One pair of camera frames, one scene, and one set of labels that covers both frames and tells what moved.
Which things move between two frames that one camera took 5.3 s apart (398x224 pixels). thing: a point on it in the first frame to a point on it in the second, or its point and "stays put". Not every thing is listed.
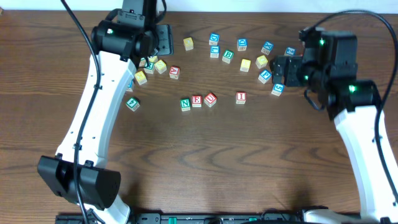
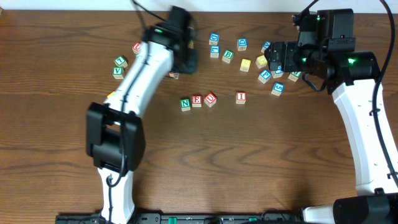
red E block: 196,101 stays put
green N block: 185,104 stays put
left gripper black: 166,40 to 189,62
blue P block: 265,75 stays put
